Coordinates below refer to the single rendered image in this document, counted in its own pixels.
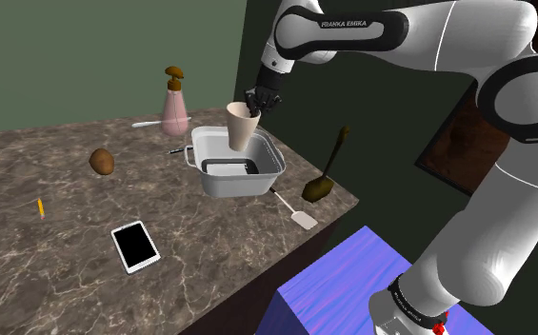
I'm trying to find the beige tapered cup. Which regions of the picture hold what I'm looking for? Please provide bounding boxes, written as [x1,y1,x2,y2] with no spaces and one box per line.
[225,102,262,153]

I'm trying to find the pink pump bottle brown top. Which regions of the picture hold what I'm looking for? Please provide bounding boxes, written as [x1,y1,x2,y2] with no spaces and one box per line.
[160,66,189,138]

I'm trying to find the white slim utensil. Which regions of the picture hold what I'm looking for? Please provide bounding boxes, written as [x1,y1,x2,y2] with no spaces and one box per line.
[130,116,192,129]

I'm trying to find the white spatula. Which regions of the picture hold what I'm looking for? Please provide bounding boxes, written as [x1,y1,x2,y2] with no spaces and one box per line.
[269,186,320,231]

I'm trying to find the brown potato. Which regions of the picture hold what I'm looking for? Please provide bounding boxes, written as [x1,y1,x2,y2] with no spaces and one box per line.
[88,148,115,176]

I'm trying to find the white tablet black screen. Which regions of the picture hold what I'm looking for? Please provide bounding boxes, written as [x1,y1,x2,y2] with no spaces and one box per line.
[110,220,163,276]

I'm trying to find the blue purple robot stand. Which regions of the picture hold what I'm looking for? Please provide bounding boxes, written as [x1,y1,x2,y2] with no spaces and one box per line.
[254,225,495,335]

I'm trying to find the white square tub with handles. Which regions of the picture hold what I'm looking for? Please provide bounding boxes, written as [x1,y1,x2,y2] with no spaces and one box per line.
[184,125,288,199]

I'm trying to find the brown panel with black frame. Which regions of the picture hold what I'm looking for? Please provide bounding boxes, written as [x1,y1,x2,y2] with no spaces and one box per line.
[413,0,538,252]

